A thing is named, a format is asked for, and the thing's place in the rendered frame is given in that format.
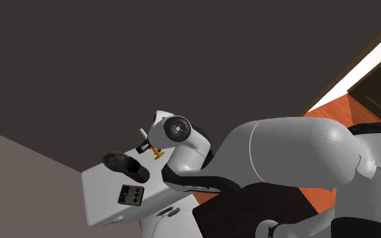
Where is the dark brown shoe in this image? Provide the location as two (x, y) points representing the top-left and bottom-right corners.
(100, 151), (151, 184)

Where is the dark pen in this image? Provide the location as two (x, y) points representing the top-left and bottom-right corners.
(156, 206), (174, 218)

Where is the white candle in yellow holder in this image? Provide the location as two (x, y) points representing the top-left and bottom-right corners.
(139, 128), (166, 161)

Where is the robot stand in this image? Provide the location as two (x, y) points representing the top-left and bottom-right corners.
(192, 182), (320, 238)

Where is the black device with round buttons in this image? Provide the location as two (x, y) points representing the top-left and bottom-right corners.
(117, 184), (145, 207)

